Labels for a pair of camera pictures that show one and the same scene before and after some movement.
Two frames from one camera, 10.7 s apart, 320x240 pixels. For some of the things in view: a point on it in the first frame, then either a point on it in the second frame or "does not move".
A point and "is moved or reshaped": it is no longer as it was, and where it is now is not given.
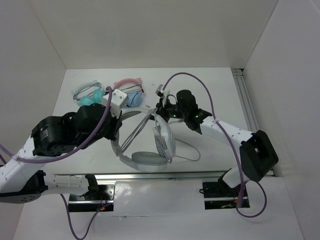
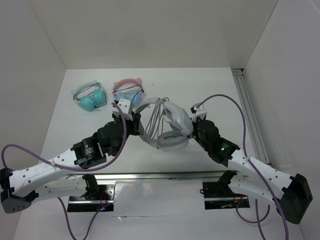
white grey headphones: x=148 y=161 is moved or reshaped
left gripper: x=116 y=123 to x=134 y=123
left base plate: x=106 y=194 does not move
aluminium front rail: x=163 y=176 does not move
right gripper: x=161 y=113 to x=195 y=122
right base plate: x=219 y=195 does not move
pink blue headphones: x=134 y=90 does not move
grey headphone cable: x=142 y=124 to x=156 y=120
